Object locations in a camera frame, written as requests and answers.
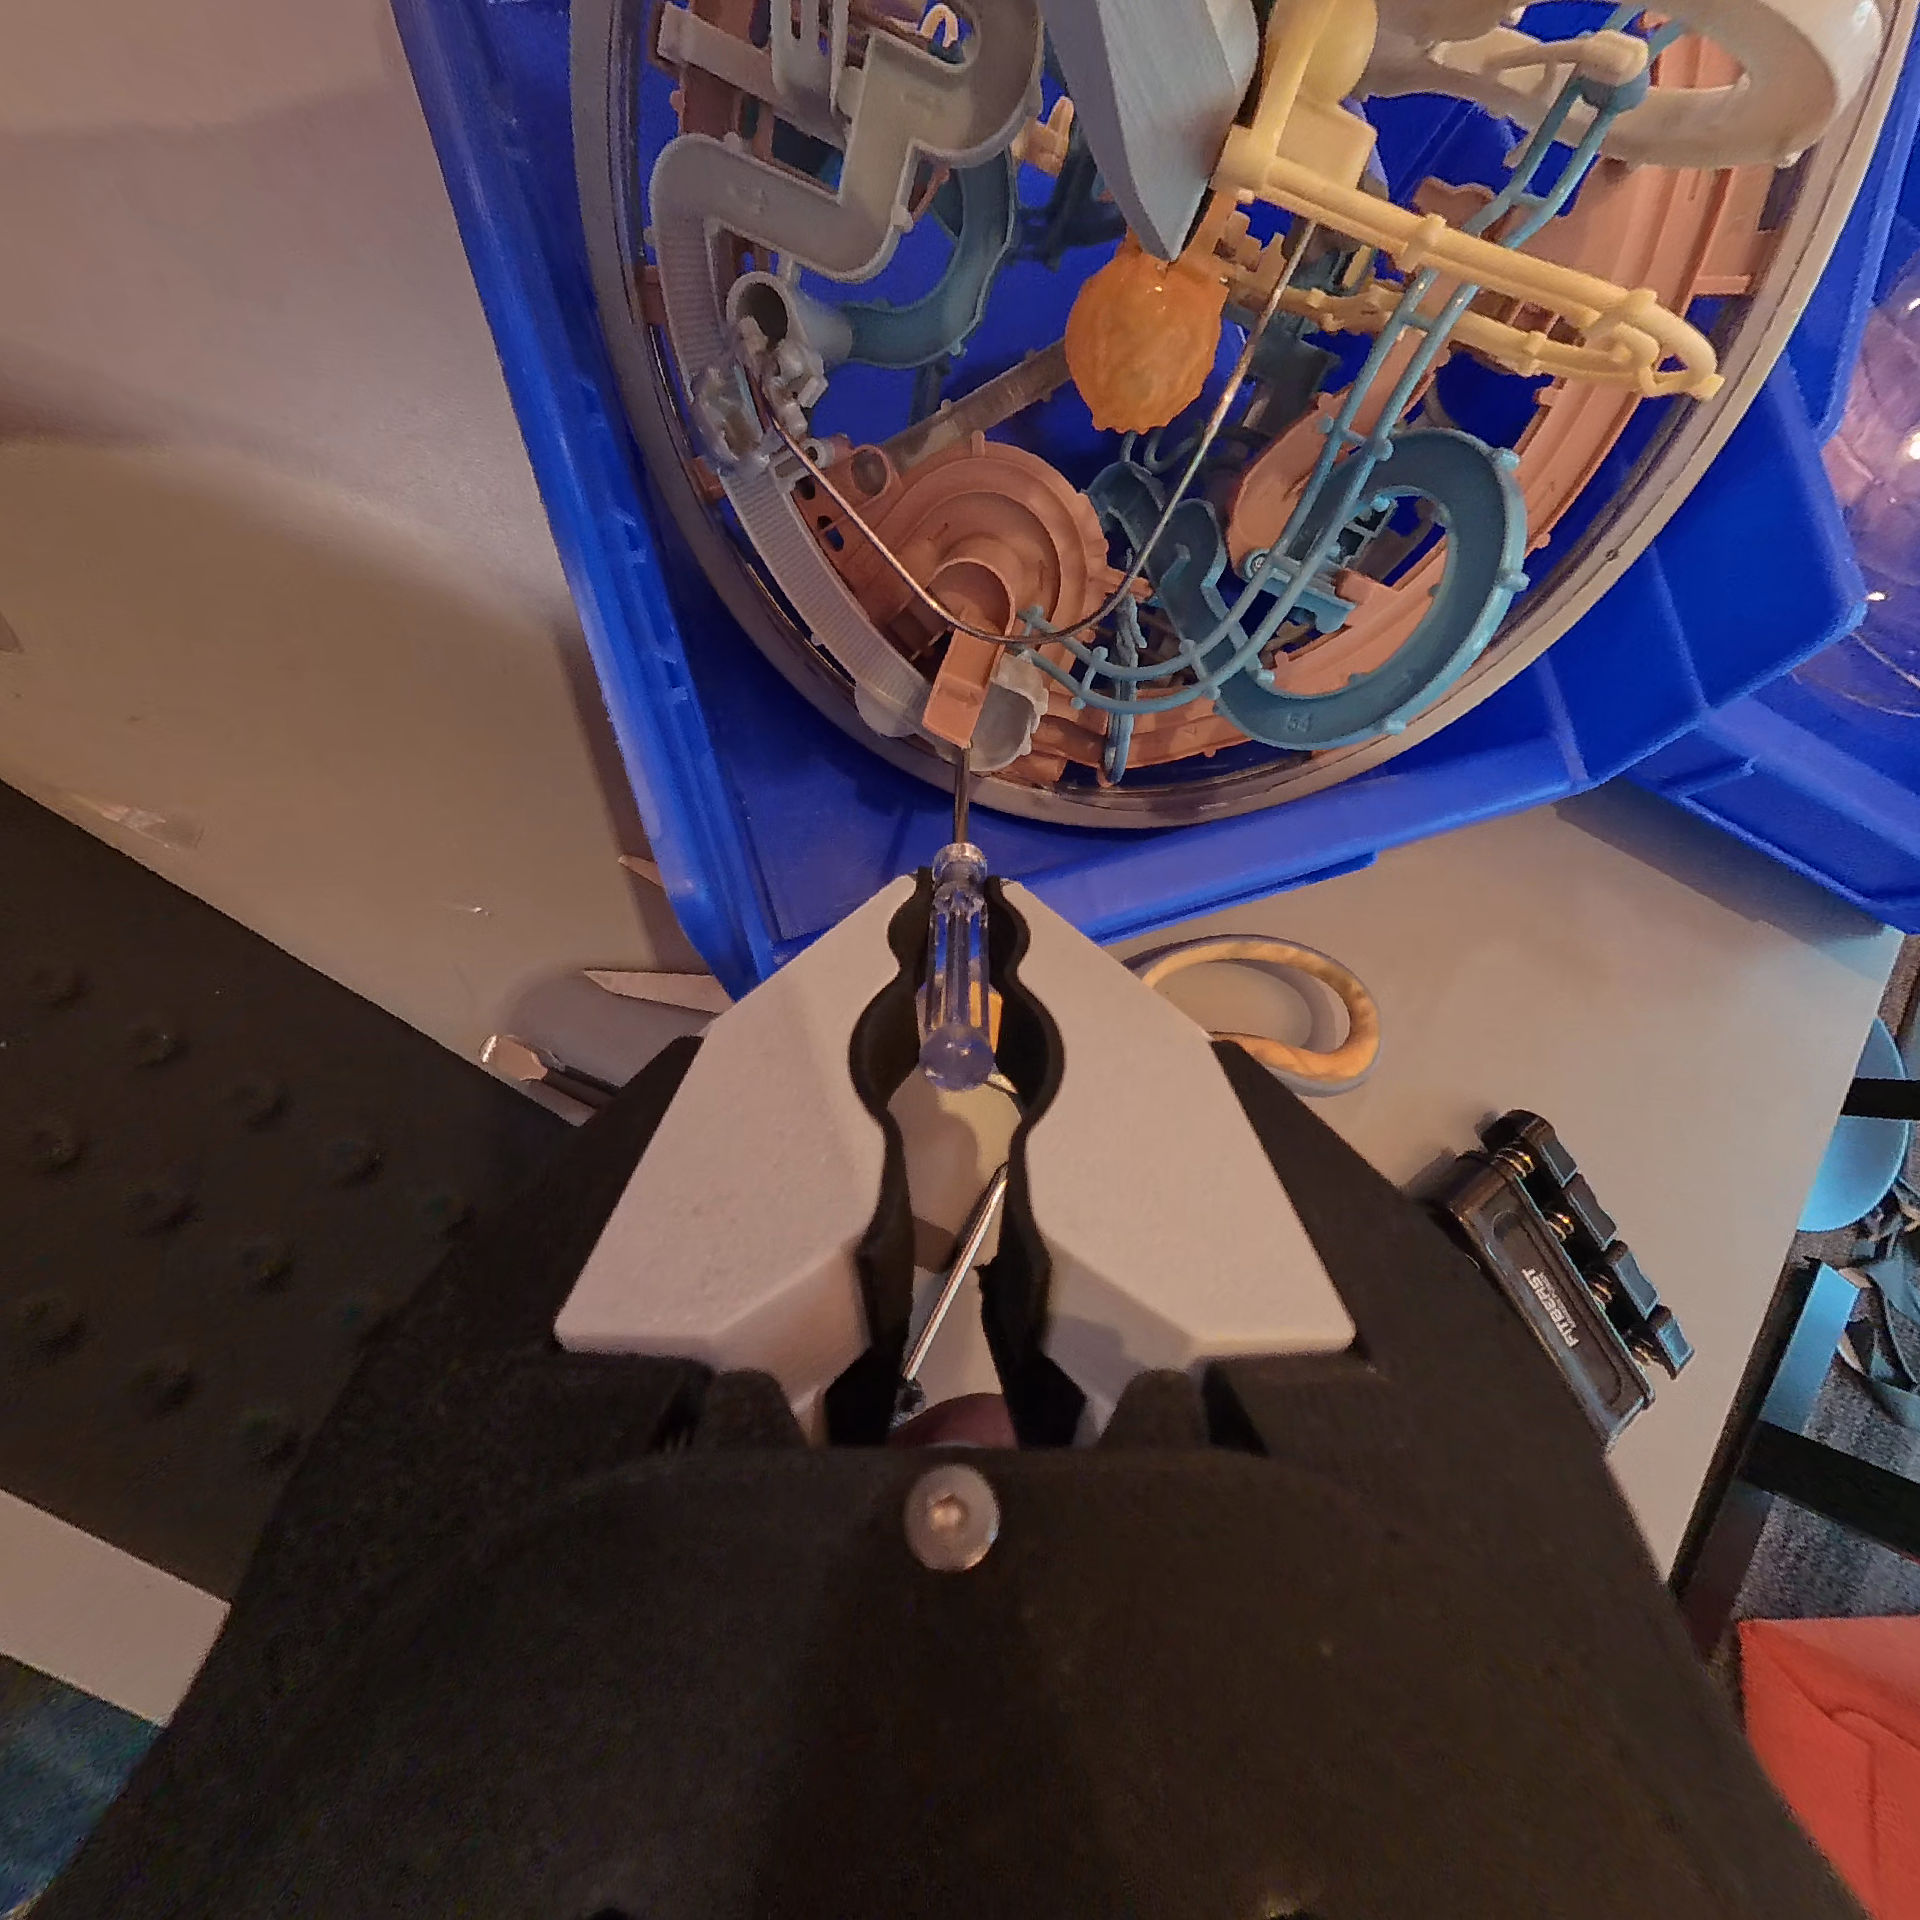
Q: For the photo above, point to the blue plastic bin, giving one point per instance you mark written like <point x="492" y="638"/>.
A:
<point x="602" y="523"/>
<point x="1802" y="812"/>

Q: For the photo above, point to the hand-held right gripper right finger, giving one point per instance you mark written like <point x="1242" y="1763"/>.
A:
<point x="1184" y="1203"/>

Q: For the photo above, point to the black perforated mat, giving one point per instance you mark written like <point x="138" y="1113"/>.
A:
<point x="224" y="1167"/>

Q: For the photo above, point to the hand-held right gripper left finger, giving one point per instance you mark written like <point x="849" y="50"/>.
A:
<point x="737" y="1203"/>

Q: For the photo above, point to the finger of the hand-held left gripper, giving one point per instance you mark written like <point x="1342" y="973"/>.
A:
<point x="1164" y="107"/>

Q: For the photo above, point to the colourful plastic maze ball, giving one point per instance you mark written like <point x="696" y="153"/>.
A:
<point x="989" y="557"/>

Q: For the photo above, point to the clear plastic dome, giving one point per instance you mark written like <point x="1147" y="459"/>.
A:
<point x="1885" y="497"/>

